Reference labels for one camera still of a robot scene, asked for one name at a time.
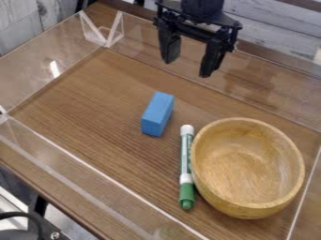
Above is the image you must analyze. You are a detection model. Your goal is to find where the black table leg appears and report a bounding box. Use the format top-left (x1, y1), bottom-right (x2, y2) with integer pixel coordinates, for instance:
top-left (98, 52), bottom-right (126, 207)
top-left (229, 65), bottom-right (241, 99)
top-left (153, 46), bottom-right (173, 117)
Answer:
top-left (34, 195), bottom-right (49, 217)

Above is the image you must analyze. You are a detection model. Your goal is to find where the brown wooden bowl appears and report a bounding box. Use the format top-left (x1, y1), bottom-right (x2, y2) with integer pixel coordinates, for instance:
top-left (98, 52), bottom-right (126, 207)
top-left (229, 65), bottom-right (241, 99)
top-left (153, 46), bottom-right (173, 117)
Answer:
top-left (190, 117), bottom-right (305, 219)

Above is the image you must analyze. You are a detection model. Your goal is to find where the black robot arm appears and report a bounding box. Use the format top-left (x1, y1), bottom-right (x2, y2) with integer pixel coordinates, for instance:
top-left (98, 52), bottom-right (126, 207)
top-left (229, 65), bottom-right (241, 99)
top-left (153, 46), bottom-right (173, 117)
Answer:
top-left (153, 0), bottom-right (244, 78)

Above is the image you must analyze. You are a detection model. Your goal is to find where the black cable lower left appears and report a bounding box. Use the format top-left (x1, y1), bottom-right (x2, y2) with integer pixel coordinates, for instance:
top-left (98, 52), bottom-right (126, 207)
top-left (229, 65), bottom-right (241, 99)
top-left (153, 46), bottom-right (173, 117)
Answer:
top-left (0, 211), bottom-right (45, 240)

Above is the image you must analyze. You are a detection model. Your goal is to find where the blue foam block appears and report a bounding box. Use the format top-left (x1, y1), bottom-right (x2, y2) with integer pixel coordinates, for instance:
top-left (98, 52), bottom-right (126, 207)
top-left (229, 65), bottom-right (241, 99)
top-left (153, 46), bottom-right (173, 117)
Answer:
top-left (141, 92), bottom-right (174, 137)

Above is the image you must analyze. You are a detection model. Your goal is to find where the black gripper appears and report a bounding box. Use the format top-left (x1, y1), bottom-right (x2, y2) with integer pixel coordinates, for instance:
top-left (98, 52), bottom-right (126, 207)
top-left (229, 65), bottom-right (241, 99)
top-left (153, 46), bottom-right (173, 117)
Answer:
top-left (154, 0), bottom-right (244, 78)

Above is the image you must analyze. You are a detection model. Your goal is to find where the green white marker pen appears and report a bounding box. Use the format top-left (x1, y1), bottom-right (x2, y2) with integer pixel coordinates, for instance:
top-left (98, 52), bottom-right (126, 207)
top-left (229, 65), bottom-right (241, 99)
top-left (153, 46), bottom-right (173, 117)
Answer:
top-left (180, 125), bottom-right (194, 210)

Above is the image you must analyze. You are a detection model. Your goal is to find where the black metal bracket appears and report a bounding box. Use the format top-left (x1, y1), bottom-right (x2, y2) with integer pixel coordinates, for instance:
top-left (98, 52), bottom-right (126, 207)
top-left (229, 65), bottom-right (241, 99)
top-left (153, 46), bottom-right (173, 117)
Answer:
top-left (29, 217), bottom-right (71, 240)

